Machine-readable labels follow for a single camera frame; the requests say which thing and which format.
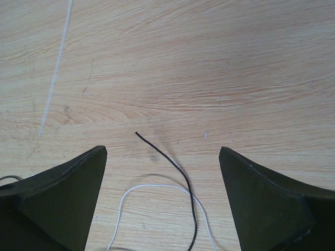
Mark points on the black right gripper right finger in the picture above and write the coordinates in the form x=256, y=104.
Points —
x=274, y=212

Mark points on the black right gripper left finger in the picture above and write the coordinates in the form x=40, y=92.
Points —
x=53, y=210

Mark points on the white zip tie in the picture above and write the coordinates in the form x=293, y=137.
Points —
x=57, y=64

